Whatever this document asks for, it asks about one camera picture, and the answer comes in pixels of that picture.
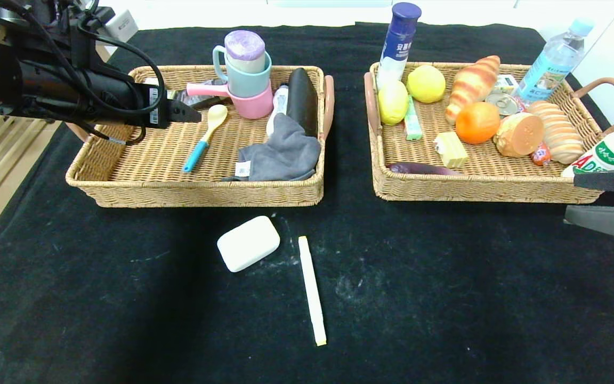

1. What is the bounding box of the striped croissant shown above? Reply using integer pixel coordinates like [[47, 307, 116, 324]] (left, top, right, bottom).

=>
[[446, 55, 502, 126]]

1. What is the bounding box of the white green milk bottle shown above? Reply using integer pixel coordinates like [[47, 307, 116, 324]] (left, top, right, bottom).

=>
[[561, 115, 614, 179]]

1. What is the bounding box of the oval yellow lemon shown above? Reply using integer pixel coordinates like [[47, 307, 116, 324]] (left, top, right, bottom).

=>
[[377, 80, 409, 126]]

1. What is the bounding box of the small white green carton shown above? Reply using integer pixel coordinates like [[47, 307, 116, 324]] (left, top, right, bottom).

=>
[[497, 75, 521, 97]]

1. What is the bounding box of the purple eggplant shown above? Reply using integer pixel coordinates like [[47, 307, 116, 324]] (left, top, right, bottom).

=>
[[387, 162, 465, 177]]

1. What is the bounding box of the pink cup with long handle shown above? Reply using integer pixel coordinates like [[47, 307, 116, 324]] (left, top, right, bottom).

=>
[[186, 81, 274, 120]]

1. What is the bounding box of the white soap bar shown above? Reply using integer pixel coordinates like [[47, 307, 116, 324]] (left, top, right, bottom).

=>
[[216, 215, 281, 273]]

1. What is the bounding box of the white table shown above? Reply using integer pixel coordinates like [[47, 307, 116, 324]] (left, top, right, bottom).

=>
[[104, 0, 614, 54]]

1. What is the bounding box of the round brown bun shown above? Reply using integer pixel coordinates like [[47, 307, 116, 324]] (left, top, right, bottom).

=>
[[493, 111, 545, 158]]

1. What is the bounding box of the teal mug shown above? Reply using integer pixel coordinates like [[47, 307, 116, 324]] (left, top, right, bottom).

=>
[[212, 45, 273, 99]]

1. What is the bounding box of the white tube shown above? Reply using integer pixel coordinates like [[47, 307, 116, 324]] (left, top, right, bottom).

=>
[[265, 84, 290, 137]]

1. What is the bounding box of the grey cloth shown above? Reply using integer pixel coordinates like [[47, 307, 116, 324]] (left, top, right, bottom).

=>
[[222, 113, 322, 183]]

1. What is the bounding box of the red sausage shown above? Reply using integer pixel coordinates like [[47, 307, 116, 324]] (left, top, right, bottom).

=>
[[530, 142, 552, 166]]

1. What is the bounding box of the woven wicker basket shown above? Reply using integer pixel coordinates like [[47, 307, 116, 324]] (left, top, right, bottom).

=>
[[66, 65, 335, 209], [363, 61, 614, 205]]

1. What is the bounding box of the ridged long bread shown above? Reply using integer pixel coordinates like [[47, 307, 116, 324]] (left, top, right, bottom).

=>
[[527, 100, 586, 165]]

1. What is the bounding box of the orange mandarin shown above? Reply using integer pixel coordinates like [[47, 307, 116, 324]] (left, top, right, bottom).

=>
[[455, 101, 502, 145]]

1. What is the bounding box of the round yellow fruit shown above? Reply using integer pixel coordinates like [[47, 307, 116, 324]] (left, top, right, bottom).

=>
[[406, 65, 447, 104]]

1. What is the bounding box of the tin can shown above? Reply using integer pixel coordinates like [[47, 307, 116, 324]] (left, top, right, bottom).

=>
[[486, 92, 521, 116]]

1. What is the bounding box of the clear water bottle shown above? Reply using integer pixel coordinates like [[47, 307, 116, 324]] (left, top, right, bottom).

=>
[[515, 16, 595, 105]]

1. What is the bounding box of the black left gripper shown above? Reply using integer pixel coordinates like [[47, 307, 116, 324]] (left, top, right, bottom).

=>
[[98, 74, 216, 129]]

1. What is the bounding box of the cream spoon with blue handle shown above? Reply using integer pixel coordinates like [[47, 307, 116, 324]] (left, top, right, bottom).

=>
[[182, 104, 229, 173]]

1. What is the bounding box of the white marker pen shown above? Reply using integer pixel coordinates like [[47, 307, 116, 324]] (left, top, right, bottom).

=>
[[297, 235, 328, 347]]

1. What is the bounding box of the silver metal box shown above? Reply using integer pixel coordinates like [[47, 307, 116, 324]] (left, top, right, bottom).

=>
[[96, 8, 139, 44]]

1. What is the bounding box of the yellow butter block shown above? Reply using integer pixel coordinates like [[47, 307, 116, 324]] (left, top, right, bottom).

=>
[[434, 132, 469, 169]]

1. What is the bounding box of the white bottle with blue cap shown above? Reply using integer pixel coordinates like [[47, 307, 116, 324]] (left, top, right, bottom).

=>
[[375, 2, 422, 91]]

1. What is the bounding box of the black plastic pouch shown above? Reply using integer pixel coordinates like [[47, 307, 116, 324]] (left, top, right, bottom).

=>
[[175, 79, 228, 111]]

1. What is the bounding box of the green gum pack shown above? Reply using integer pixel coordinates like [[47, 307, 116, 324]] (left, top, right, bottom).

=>
[[403, 95, 423, 142]]

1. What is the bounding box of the thin red black wire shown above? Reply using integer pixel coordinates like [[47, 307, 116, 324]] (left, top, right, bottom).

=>
[[64, 122, 148, 147]]

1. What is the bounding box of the purple trash bag roll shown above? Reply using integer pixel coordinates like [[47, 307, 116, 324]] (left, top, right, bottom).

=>
[[224, 30, 266, 74]]

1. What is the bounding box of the black oblong case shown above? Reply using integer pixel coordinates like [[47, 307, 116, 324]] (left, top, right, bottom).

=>
[[286, 68, 319, 139]]

